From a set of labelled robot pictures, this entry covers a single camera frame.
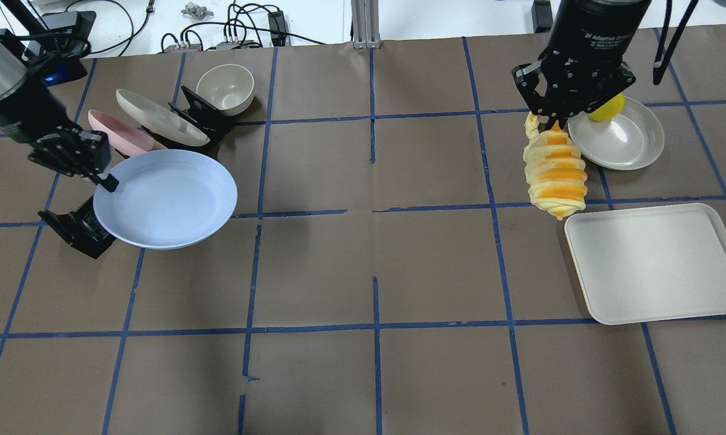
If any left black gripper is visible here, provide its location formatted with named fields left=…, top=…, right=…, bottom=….
left=27, top=127, right=120, bottom=193

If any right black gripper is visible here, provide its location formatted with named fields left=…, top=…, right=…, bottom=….
left=512, top=1, right=650, bottom=130

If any light blue plate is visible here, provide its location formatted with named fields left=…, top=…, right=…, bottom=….
left=93, top=149, right=239, bottom=250

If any striped orange bread loaf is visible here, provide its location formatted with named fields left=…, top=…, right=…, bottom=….
left=523, top=113, right=588, bottom=221

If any pink plate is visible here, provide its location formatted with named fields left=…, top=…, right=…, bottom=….
left=88, top=110, right=166, bottom=157

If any cream plate in rack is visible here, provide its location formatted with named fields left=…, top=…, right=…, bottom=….
left=115, top=89, right=210, bottom=147

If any cream round plate with lemon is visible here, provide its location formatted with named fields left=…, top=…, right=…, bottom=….
left=567, top=97, right=665, bottom=170

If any yellow lemon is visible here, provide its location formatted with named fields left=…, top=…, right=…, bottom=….
left=587, top=93, right=626, bottom=122

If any black dish rack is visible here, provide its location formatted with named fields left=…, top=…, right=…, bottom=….
left=39, top=85, right=234, bottom=259

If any cream bowl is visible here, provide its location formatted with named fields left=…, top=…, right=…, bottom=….
left=196, top=64, right=255, bottom=116

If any cream rectangular tray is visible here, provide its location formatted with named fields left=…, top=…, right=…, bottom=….
left=564, top=203, right=726, bottom=325

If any black power adapter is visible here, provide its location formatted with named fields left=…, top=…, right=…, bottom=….
left=268, top=11, right=288, bottom=47

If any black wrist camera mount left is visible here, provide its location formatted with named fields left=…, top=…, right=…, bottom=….
left=21, top=51, right=89, bottom=86

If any aluminium frame post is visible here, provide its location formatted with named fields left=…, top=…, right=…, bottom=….
left=351, top=0, right=381, bottom=50

